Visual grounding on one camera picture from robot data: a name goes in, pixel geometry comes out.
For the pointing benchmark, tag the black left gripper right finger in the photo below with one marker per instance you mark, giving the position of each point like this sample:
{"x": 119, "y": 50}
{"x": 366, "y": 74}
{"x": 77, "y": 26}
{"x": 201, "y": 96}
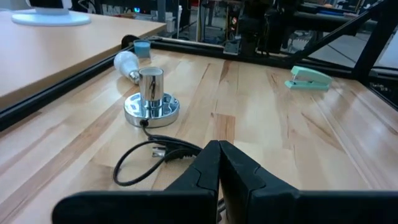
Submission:
{"x": 311, "y": 208}

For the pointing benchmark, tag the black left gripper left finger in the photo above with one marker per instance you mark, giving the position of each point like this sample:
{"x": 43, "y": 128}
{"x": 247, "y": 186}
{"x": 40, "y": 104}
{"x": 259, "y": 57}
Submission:
{"x": 140, "y": 207}

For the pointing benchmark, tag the chrome lamp socket clear base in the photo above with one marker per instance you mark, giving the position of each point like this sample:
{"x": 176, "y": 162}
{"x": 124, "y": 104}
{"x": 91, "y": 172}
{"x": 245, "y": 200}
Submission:
{"x": 151, "y": 102}

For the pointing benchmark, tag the white lightbulb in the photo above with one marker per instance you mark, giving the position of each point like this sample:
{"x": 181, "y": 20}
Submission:
{"x": 126, "y": 63}

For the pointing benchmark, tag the green eraser block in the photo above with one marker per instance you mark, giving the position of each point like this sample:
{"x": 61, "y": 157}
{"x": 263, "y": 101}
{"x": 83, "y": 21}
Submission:
{"x": 308, "y": 79}

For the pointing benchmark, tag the small blue cylinder cup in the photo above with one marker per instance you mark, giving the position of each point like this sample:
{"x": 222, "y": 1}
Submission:
{"x": 142, "y": 49}

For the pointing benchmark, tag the beige desk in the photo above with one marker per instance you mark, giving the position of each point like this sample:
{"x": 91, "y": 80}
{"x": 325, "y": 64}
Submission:
{"x": 46, "y": 53}

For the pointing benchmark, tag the black and white tower fan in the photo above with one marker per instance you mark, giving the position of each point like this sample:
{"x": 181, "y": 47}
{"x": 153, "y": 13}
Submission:
{"x": 49, "y": 17}

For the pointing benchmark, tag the black aluminium rig frame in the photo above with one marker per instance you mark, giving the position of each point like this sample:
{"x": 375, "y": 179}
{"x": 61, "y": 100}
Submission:
{"x": 62, "y": 85}

